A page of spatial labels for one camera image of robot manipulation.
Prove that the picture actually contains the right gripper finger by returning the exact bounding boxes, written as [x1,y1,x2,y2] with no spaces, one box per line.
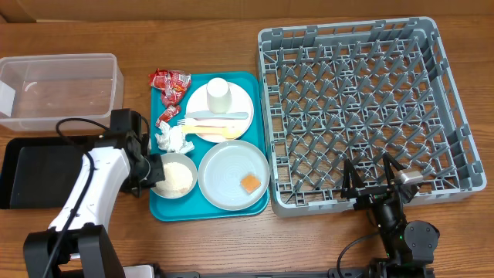
[382,152,405,185]
[340,159,365,199]

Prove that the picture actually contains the white plastic fork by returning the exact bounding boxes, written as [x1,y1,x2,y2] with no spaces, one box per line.
[177,118,235,127]

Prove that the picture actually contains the grey round plate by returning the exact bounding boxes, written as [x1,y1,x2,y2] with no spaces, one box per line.
[198,140,270,211]

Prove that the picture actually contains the white round plate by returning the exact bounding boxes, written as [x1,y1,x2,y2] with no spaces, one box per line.
[185,81,255,139]

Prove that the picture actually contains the teal plastic tray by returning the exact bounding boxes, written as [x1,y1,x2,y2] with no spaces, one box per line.
[150,72,269,222]

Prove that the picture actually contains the white paper cup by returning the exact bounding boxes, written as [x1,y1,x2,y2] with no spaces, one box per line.
[206,77,232,114]

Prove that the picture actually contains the small red sauce packet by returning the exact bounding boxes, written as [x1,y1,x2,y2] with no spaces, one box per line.
[155,106,181,127]

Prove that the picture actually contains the clear plastic bin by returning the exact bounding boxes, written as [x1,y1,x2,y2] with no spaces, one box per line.
[1,53,124,131]

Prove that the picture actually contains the large red snack wrapper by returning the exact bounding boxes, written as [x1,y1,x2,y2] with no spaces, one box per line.
[149,69,192,107]

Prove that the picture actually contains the grey dishwasher rack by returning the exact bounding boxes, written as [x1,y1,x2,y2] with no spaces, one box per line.
[258,17,487,217]

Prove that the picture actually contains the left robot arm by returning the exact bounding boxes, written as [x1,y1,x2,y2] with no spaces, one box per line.
[23,131,164,277]

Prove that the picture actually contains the black plastic bin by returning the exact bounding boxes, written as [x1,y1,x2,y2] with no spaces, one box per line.
[1,137,82,209]

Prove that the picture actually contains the crumpled white napkin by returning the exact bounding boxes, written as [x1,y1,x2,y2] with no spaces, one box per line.
[155,121,195,154]

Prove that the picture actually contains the orange sponge cube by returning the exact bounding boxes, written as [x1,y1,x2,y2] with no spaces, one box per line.
[241,174,262,194]

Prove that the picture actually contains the yellow plastic spoon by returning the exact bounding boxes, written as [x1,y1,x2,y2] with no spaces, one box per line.
[181,125,242,139]

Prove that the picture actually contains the white rice grains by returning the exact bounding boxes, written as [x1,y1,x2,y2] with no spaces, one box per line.
[155,162,194,198]

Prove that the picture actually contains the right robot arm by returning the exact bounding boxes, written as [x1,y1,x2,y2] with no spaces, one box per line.
[336,153,440,278]

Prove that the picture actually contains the small grey bowl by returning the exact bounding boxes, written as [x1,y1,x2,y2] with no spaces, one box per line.
[151,153,198,199]

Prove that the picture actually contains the light blue plastic knife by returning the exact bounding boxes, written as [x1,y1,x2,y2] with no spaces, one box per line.
[184,110,249,120]

